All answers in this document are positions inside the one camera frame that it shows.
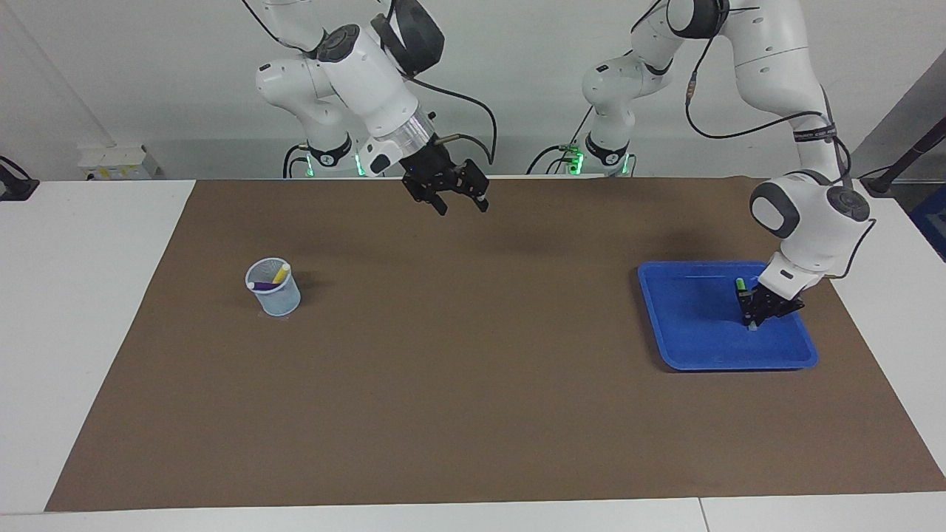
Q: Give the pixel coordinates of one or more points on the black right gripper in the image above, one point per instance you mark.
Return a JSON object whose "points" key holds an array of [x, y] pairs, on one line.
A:
{"points": [[432, 174]]}

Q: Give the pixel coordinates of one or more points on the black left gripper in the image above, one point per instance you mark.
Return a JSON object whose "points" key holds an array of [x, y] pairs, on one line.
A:
{"points": [[776, 303]]}

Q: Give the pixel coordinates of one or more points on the green pen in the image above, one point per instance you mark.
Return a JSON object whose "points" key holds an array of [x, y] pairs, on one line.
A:
{"points": [[740, 284]]}

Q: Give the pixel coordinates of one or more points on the yellow pen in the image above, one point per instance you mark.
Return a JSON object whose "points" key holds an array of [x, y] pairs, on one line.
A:
{"points": [[281, 273]]}

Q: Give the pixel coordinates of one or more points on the purple pen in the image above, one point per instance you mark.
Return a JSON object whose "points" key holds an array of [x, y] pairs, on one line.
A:
{"points": [[262, 286]]}

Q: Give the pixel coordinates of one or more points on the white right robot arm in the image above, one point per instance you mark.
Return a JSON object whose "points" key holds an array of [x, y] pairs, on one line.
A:
{"points": [[369, 74]]}

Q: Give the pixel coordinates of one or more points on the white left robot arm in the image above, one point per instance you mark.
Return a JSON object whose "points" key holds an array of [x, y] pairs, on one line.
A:
{"points": [[768, 52]]}

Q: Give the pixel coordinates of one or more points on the blue plastic tray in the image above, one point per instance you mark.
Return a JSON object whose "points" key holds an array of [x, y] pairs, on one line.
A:
{"points": [[687, 332]]}

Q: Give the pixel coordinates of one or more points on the brown table mat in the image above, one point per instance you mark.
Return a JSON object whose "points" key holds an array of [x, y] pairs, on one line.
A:
{"points": [[473, 384]]}

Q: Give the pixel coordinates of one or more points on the blue box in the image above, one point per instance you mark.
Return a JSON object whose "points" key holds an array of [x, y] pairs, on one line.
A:
{"points": [[933, 222]]}

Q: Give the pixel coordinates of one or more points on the light blue mesh cup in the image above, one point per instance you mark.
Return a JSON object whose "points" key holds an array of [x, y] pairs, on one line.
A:
{"points": [[277, 303]]}

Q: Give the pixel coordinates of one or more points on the black slanted stand pole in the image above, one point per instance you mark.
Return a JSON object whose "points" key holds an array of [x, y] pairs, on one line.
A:
{"points": [[905, 159]]}

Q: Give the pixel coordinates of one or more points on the white wall socket box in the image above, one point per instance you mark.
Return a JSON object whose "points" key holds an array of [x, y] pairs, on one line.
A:
{"points": [[118, 161]]}

